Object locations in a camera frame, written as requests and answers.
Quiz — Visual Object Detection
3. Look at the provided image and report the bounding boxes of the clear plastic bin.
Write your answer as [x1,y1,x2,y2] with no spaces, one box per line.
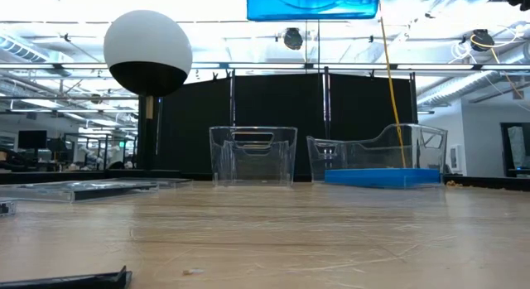
[306,123,449,186]
[209,126,298,187]

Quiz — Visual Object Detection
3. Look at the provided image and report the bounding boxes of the white globe table lamp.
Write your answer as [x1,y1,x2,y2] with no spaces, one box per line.
[103,9,194,178]

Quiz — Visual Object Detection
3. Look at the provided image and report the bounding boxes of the black plastic strip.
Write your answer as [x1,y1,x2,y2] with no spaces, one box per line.
[0,266,133,289]

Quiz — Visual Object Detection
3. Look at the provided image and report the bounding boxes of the black computer monitor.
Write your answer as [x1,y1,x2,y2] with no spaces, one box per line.
[17,130,48,150]

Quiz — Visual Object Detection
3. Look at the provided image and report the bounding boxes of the dark framed doorway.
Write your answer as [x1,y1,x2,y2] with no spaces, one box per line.
[499,122,530,178]

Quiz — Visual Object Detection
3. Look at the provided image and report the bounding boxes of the black ceiling cord reel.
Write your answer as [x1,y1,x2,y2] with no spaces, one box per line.
[470,28,496,52]
[283,26,304,51]

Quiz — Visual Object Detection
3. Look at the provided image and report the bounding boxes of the yellow hanging cable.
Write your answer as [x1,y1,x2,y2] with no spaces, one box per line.
[378,17,409,169]

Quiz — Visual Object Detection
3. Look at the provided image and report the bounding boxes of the black aluminium table frame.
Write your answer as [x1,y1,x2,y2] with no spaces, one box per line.
[0,168,530,191]

